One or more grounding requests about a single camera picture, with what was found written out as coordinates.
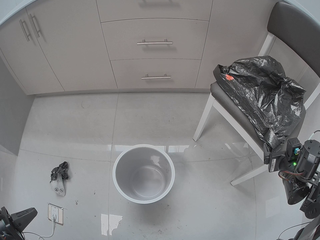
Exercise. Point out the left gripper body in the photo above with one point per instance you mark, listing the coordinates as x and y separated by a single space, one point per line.
10 234

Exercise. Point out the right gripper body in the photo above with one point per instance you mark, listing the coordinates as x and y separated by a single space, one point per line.
310 159

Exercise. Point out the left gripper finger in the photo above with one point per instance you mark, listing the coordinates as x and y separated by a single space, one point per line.
25 216
4 212

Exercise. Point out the clear printed wrapper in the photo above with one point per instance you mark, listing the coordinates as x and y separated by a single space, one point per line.
59 189

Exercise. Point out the black plastic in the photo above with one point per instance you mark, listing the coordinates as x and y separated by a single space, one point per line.
61 170

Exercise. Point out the black plastic bag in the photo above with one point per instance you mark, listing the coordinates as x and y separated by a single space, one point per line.
262 96

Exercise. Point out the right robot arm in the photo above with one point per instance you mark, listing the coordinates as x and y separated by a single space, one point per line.
297 191

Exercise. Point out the white trash bin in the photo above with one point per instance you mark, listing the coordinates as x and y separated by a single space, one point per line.
143 179

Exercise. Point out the grey padded white chair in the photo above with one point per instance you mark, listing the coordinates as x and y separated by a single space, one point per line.
290 21

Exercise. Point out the beige cabinet with drawers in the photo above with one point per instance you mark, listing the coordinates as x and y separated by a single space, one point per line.
155 21

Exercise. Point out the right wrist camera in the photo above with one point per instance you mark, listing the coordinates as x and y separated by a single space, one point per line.
292 146

